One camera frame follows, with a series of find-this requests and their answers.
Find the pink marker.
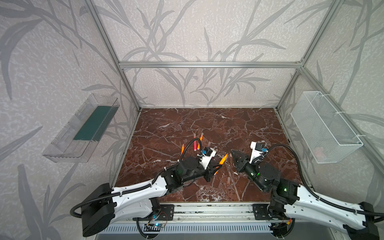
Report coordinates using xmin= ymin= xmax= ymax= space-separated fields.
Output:
xmin=194 ymin=133 xmax=198 ymax=151

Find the orange highlighter marker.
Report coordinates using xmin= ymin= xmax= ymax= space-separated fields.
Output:
xmin=197 ymin=133 xmax=204 ymax=150

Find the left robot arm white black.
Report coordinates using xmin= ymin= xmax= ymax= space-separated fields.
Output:
xmin=70 ymin=155 xmax=225 ymax=237

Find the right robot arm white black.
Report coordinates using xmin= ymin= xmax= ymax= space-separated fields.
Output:
xmin=231 ymin=150 xmax=380 ymax=240

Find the green circuit board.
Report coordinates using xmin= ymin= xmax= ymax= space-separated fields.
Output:
xmin=146 ymin=223 xmax=167 ymax=231

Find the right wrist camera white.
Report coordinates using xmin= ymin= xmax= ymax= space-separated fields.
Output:
xmin=249 ymin=142 xmax=268 ymax=165

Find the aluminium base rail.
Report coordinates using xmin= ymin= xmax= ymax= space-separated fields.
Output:
xmin=112 ymin=202 xmax=288 ymax=238

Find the white wire mesh basket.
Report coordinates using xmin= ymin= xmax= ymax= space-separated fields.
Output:
xmin=291 ymin=91 xmax=364 ymax=164

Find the clear plastic wall bin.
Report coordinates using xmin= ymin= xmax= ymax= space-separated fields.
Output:
xmin=43 ymin=94 xmax=120 ymax=163

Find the aluminium frame horizontal bar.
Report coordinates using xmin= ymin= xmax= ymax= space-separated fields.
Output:
xmin=119 ymin=62 xmax=301 ymax=69

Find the aluminium frame corner post right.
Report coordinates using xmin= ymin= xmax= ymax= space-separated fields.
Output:
xmin=275 ymin=0 xmax=344 ymax=112

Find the aluminium frame corner post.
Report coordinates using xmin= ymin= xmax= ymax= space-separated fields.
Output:
xmin=275 ymin=0 xmax=344 ymax=112
xmin=85 ymin=0 xmax=141 ymax=112

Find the aluminium frame corner post left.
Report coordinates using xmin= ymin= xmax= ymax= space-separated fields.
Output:
xmin=85 ymin=0 xmax=141 ymax=112

